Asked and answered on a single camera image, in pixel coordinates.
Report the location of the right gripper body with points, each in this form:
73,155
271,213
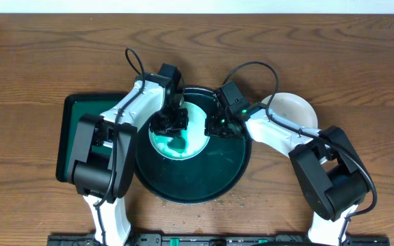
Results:
217,125

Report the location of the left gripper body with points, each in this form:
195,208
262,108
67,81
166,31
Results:
169,122

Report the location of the green sponge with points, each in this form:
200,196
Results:
177,144

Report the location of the light green plate front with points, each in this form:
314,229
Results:
194,135

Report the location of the white plate with green stains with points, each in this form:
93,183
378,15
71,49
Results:
295,109

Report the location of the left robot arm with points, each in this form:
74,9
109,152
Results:
103,155

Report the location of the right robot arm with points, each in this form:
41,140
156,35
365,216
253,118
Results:
331,176

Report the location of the round black tray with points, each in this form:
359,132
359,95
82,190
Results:
202,178

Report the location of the rectangular black tray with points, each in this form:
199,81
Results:
76,105

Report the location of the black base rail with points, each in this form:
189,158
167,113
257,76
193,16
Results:
177,240

